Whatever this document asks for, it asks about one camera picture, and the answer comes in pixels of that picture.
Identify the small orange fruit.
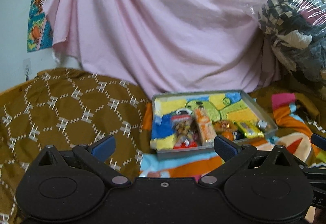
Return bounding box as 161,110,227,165
221,131,234,141

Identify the brown candy packet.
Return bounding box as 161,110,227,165
213,120,238,134

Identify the clear bag of nuts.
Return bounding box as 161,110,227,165
171,115,198,149

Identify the yellow green snack packet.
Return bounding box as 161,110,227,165
235,121,264,138

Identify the orange cracker packet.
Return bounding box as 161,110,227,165
193,108,217,145

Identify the grey tray with cartoon drawing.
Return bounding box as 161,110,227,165
150,90,278,159

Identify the colourful cartoon blanket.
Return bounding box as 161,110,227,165
140,85,325,179

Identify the pink cloth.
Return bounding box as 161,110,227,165
43,0,280,97

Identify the plastic bag of clothes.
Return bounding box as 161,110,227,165
234,0,325,99

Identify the colourful wall poster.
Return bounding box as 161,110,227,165
27,0,53,52

